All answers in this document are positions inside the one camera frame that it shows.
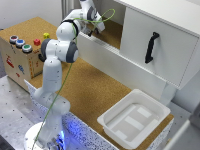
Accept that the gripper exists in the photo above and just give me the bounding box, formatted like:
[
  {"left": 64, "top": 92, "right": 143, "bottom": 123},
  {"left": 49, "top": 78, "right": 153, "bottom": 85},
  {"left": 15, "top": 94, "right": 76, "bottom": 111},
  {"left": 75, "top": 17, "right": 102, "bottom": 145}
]
[{"left": 91, "top": 14, "right": 106, "bottom": 33}]

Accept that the yellow block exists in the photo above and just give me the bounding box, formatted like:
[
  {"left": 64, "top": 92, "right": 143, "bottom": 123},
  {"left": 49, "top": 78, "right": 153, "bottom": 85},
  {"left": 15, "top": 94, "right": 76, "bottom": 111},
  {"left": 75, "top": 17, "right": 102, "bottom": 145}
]
[{"left": 42, "top": 32, "right": 51, "bottom": 39}]

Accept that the white cabinet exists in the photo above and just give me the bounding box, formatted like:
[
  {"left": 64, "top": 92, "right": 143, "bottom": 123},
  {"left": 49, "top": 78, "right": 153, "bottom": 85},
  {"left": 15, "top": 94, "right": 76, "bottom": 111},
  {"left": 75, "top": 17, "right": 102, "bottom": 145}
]
[{"left": 61, "top": 0, "right": 200, "bottom": 108}]

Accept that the wooden drawer box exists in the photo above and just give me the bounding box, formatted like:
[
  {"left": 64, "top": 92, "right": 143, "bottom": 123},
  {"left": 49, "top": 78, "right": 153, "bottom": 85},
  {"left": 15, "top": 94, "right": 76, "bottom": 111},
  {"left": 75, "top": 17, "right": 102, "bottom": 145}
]
[{"left": 0, "top": 16, "right": 60, "bottom": 93}]

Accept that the green button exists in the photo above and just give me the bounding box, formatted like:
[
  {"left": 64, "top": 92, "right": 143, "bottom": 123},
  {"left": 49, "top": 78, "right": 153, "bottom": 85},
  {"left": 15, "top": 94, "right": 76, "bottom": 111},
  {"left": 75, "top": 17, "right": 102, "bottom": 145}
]
[{"left": 21, "top": 43, "right": 34, "bottom": 54}]

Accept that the white sliding door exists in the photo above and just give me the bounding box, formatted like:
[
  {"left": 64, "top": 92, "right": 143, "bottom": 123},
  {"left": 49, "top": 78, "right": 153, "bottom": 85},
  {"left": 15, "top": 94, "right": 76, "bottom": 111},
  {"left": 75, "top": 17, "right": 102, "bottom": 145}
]
[{"left": 119, "top": 6, "right": 200, "bottom": 90}]

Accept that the blue button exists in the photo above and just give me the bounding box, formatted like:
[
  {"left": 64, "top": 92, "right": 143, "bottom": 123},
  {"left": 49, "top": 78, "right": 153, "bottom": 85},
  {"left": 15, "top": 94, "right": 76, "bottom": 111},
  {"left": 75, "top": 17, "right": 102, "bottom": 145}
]
[{"left": 15, "top": 38, "right": 26, "bottom": 49}]

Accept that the red button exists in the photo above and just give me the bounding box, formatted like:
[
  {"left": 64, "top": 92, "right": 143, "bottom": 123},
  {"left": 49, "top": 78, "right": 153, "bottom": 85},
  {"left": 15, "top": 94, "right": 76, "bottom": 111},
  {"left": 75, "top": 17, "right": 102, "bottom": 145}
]
[{"left": 9, "top": 34, "right": 20, "bottom": 45}]

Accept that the white plastic box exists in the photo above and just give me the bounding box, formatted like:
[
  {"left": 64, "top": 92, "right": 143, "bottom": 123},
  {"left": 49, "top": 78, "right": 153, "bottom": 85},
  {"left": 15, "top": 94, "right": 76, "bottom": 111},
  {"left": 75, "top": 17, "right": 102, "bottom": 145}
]
[{"left": 96, "top": 88, "right": 172, "bottom": 150}]

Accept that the black door handle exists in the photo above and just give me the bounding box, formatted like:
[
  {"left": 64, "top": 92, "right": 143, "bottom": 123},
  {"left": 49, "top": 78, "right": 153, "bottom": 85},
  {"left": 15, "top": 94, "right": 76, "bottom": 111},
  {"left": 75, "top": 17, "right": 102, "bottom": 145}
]
[{"left": 144, "top": 31, "right": 161, "bottom": 65}]

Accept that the green cable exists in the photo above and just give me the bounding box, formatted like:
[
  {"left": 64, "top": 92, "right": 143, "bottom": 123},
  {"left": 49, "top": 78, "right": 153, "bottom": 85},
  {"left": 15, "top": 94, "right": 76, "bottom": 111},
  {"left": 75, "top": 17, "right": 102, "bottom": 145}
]
[{"left": 31, "top": 8, "right": 117, "bottom": 150}]

